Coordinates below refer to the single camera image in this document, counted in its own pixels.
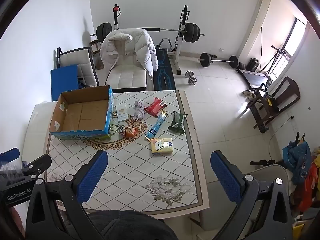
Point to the person's black fleece clothing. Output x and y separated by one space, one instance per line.
130 225

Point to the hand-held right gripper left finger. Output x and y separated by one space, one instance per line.
92 177

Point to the blue bag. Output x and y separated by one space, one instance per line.
297 160

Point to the small white carton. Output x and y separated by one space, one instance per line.
121 113

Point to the treadmill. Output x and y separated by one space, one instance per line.
255 78

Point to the orange clothing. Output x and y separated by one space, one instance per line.
307 187

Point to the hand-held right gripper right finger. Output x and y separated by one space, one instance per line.
225 175

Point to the pair of light shoes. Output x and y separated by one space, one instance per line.
248 93

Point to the pale pink cloth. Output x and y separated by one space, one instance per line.
138 111

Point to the white padded chair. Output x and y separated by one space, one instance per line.
127 77
77 57

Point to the long blue packet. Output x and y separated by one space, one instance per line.
156 127

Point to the white puffer jacket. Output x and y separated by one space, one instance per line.
140 47

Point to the cardboard box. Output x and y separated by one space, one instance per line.
82 112

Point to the barbell with black plates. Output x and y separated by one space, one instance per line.
191 31

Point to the black and blue bench pad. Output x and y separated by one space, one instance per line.
163 75

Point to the dark wooden chair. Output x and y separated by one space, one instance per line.
290 90

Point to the small wooden stool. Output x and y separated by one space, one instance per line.
95 46

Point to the yellow tissue pack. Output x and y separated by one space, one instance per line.
161 146

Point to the short barbell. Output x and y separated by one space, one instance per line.
206 59

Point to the black speaker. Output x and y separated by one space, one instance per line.
253 64

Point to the red snack packet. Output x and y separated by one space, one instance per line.
155 107

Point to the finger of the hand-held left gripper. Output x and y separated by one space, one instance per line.
11 155
37 165

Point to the barbell on rack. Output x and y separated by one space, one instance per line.
179 42

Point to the orange snack packet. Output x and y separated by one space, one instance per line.
130 132

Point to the green patterned packet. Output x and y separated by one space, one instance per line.
178 121

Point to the blue board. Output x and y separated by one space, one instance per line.
63 80

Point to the window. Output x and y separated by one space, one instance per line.
296 36

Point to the white rounded furniture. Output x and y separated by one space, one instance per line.
41 115

